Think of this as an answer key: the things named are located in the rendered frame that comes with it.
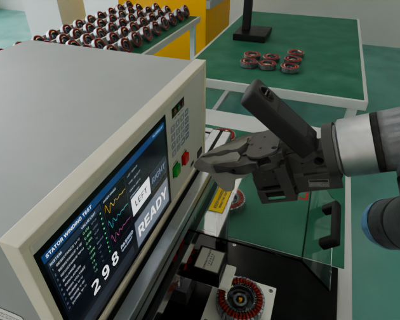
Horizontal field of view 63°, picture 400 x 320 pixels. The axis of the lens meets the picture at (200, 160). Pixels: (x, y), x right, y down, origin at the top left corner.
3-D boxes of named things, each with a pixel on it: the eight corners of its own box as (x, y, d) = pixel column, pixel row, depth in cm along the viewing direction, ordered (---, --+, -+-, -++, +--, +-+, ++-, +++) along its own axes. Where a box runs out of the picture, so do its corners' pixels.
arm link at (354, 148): (371, 131, 36) (367, 100, 42) (327, 140, 38) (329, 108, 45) (381, 185, 39) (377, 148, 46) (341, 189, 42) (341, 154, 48)
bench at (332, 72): (339, 93, 355) (359, 19, 311) (333, 206, 215) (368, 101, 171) (240, 79, 386) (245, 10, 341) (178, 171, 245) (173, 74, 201)
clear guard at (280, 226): (334, 200, 74) (340, 180, 71) (329, 291, 56) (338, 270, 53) (199, 170, 83) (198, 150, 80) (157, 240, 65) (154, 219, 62)
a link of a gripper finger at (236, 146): (206, 187, 55) (258, 180, 50) (192, 158, 52) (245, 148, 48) (212, 176, 57) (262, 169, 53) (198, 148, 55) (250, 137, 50)
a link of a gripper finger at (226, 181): (200, 199, 52) (254, 193, 48) (184, 169, 50) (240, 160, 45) (206, 187, 55) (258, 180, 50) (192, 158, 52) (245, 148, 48)
